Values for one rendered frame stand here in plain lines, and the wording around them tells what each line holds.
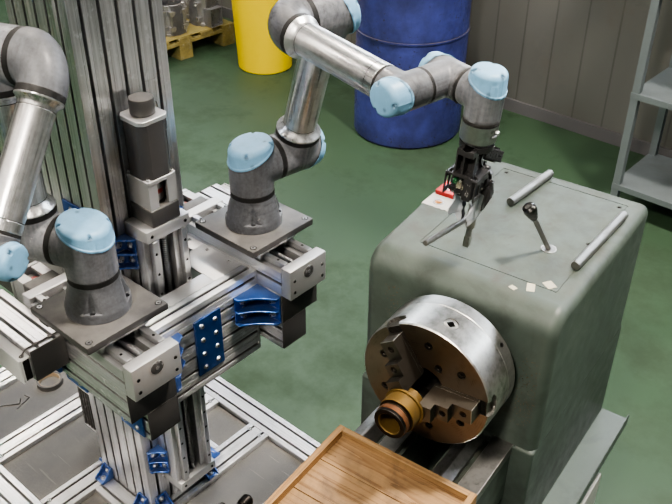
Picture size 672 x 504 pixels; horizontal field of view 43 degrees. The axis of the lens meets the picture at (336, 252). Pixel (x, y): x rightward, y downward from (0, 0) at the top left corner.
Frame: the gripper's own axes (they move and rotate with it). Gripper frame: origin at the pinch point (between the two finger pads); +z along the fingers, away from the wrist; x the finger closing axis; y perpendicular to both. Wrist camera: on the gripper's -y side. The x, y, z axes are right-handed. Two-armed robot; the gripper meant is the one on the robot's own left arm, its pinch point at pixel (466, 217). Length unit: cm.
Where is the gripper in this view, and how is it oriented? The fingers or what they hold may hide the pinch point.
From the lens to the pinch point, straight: 187.6
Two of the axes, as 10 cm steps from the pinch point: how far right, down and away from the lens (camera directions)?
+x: 8.3, 3.8, -4.1
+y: -5.5, 4.6, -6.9
